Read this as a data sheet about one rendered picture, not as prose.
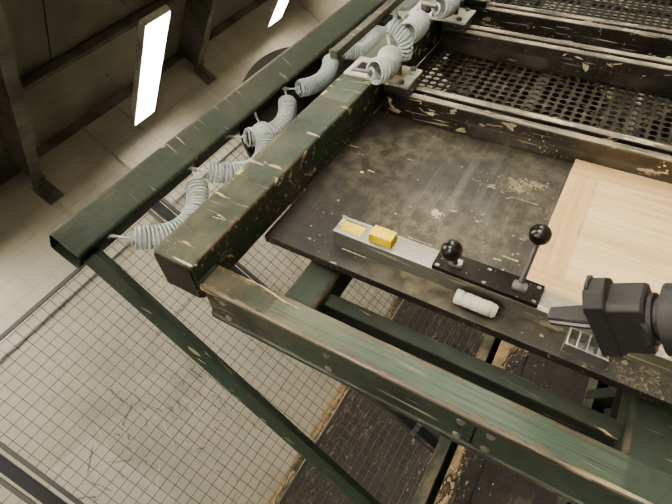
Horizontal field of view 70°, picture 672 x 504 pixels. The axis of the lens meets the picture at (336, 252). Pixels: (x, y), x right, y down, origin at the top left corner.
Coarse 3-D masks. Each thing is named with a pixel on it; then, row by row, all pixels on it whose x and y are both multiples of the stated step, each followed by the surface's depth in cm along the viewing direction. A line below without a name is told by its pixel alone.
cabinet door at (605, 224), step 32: (576, 160) 114; (576, 192) 107; (608, 192) 107; (640, 192) 106; (576, 224) 100; (608, 224) 100; (640, 224) 100; (544, 256) 95; (576, 256) 95; (608, 256) 95; (640, 256) 94; (576, 288) 90
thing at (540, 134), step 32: (352, 64) 132; (384, 96) 131; (416, 96) 127; (448, 96) 126; (448, 128) 127; (480, 128) 122; (512, 128) 118; (544, 128) 114; (576, 128) 114; (608, 160) 111; (640, 160) 107
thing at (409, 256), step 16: (336, 240) 102; (352, 240) 99; (368, 240) 98; (400, 240) 98; (368, 256) 100; (384, 256) 97; (400, 256) 95; (416, 256) 94; (432, 256) 94; (416, 272) 96; (432, 272) 93; (448, 288) 94; (464, 288) 91; (480, 288) 89; (512, 304) 87; (544, 304) 85; (560, 304) 85; (576, 304) 85; (544, 320) 86; (656, 368) 80
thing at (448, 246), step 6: (450, 240) 81; (456, 240) 81; (444, 246) 81; (450, 246) 80; (456, 246) 80; (462, 246) 81; (444, 252) 81; (450, 252) 80; (456, 252) 80; (462, 252) 81; (444, 258) 82; (450, 258) 81; (456, 258) 81; (450, 264) 91; (456, 264) 90; (462, 264) 90
